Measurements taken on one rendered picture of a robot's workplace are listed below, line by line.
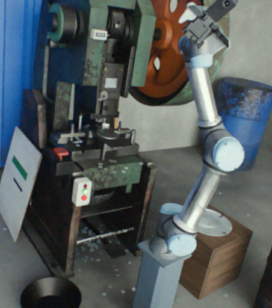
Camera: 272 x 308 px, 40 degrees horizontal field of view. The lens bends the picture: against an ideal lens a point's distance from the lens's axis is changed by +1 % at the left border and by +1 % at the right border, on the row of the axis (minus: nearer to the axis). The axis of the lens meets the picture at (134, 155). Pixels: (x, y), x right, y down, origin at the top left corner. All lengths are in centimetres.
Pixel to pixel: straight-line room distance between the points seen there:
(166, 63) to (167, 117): 191
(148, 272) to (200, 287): 51
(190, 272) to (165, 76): 115
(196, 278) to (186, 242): 72
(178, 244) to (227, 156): 41
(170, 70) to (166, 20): 29
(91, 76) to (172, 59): 53
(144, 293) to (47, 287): 55
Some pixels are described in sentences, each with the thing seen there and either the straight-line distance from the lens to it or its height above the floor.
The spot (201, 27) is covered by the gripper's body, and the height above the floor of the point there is 146.
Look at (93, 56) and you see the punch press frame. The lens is 194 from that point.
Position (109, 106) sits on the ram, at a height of 94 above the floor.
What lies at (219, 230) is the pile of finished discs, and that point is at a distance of 228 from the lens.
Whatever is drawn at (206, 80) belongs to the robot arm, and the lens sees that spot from 148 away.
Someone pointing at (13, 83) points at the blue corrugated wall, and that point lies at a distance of 317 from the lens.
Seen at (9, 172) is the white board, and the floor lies 29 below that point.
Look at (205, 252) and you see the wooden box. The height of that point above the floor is 30.
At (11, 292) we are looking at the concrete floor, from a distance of 219.
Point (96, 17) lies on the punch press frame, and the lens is 191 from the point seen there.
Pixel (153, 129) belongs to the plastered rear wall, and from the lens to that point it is 407.
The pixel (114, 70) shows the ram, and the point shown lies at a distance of 207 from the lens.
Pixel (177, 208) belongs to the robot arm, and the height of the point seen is 68.
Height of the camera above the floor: 150
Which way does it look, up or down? 22 degrees down
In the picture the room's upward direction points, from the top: 10 degrees clockwise
